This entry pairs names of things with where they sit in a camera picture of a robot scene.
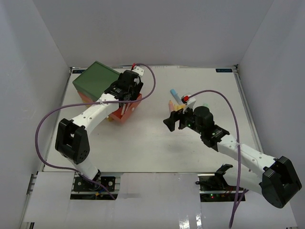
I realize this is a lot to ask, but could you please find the orange cap marker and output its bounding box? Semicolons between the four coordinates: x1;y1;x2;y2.
121;104;127;115

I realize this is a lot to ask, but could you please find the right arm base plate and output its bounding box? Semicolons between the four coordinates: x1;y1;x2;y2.
195;174;236;203

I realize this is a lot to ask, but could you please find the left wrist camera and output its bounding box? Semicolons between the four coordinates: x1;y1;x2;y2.
131;63;145;77

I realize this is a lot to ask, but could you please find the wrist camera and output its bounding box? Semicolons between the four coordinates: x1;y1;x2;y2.
131;63;145;77
181;93;196;113

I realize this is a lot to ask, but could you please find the blue highlighter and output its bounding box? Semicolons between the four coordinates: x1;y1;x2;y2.
170;89;183;104

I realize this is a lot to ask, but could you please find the green drawer storage box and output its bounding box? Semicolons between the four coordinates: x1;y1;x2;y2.
72;61;120;103

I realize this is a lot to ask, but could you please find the blue corner label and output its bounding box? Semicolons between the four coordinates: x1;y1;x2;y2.
215;68;233;73

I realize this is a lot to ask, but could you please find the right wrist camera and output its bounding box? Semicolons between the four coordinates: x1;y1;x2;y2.
181;93;196;113

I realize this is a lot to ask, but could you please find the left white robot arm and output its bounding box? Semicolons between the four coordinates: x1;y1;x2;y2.
55;67;144;190

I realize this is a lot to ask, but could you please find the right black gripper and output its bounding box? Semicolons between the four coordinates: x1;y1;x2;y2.
163;104;204;135

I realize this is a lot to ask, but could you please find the orange red drawer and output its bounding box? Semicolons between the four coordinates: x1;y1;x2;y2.
107;102;140;124

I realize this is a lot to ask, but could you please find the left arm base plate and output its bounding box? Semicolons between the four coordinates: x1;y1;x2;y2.
72;177;116;192

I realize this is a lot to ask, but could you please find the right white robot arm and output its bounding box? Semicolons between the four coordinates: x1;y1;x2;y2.
163;106;302;208

